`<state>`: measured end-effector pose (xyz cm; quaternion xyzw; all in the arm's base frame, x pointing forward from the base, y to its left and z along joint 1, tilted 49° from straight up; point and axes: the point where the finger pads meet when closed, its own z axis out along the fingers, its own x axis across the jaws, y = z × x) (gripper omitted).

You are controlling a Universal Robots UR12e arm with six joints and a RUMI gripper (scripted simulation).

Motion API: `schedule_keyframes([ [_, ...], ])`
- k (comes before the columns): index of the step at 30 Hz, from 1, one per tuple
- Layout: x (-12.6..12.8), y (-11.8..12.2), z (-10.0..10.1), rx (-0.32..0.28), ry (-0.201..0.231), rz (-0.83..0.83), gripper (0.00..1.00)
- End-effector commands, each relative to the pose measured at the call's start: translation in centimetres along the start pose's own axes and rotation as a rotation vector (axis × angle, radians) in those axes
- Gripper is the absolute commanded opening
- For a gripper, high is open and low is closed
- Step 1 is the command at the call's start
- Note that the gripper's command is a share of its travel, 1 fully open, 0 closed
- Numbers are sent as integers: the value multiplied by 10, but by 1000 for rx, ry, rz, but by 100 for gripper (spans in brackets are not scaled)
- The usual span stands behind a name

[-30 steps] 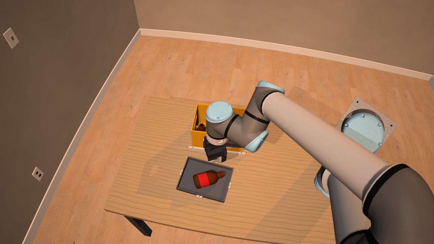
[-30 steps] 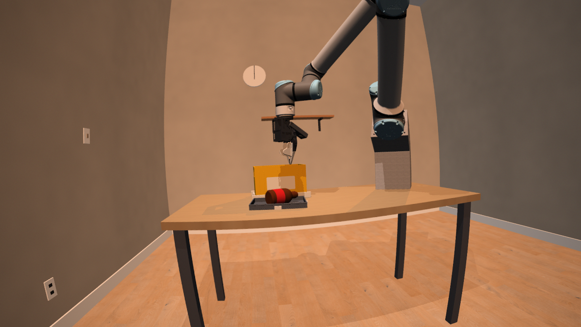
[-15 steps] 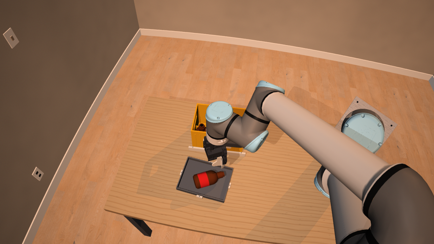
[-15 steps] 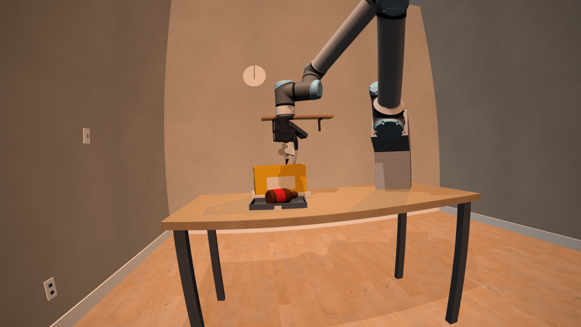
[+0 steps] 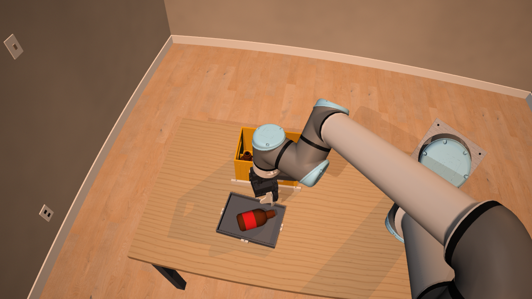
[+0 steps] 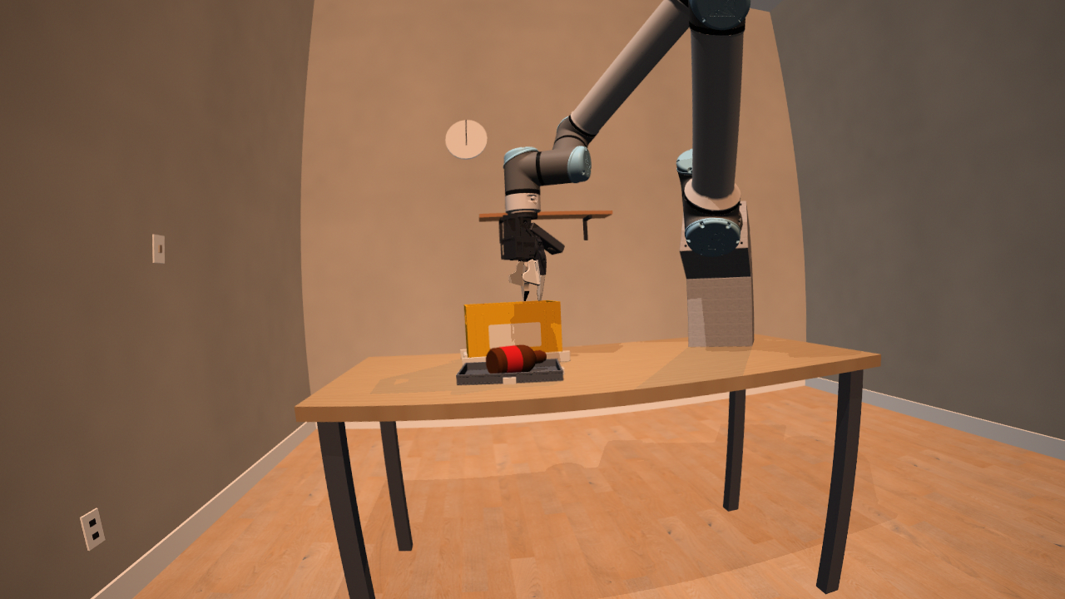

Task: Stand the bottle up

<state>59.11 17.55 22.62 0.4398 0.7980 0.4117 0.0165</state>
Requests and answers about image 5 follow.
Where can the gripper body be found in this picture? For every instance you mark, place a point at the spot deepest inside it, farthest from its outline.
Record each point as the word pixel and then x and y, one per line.
pixel 260 185

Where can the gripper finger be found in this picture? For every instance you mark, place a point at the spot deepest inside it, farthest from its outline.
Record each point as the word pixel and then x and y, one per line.
pixel 270 197

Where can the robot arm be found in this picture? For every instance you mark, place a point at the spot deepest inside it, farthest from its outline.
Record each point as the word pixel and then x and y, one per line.
pixel 454 244

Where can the yellow bottle crate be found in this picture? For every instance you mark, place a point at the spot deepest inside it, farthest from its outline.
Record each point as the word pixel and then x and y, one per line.
pixel 242 168

